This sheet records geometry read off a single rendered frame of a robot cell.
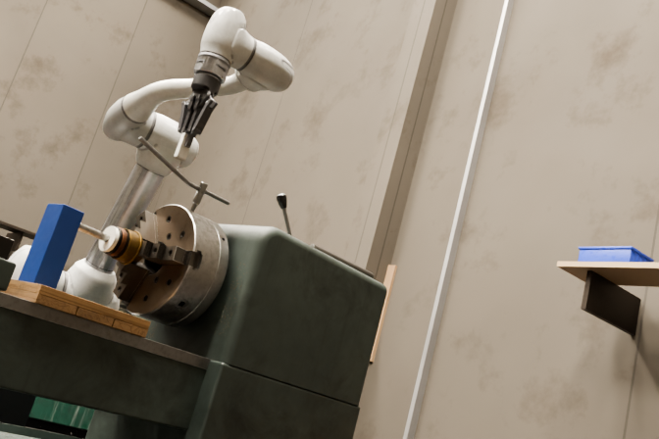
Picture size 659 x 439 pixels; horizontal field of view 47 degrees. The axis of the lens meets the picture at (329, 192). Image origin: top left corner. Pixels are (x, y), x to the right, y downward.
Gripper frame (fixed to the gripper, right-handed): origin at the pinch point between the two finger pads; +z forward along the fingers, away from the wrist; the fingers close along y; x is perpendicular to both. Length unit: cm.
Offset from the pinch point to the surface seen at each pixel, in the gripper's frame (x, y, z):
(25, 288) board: -28, 2, 47
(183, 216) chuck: 9.8, -3.5, 15.8
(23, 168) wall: 298, -765, -125
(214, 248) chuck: 16.6, 4.6, 22.0
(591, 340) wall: 342, -31, -31
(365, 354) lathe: 80, 12, 34
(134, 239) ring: -0.5, -6.1, 26.4
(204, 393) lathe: 25, 9, 58
